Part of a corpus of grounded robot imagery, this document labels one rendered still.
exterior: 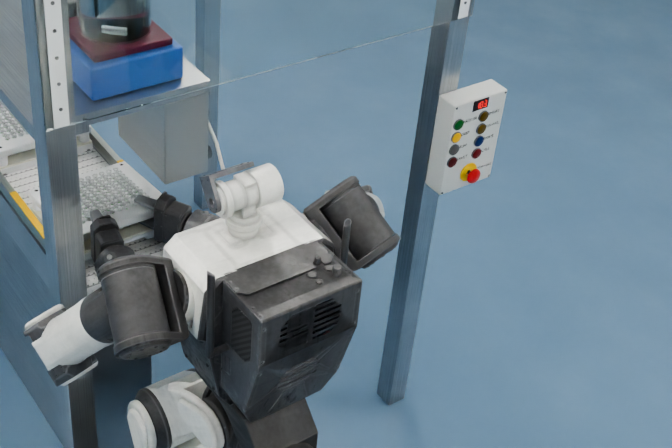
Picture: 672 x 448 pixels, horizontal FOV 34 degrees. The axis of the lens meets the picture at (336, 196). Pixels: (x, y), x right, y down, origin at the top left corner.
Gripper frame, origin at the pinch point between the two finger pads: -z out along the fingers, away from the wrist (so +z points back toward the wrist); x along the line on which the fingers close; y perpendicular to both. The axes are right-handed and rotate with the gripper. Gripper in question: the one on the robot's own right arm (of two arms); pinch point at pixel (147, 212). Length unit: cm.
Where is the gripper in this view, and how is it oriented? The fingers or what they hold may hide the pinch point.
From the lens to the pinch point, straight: 243.3
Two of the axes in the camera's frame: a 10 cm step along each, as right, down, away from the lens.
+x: -1.1, 7.8, 6.2
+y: 3.8, -5.4, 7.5
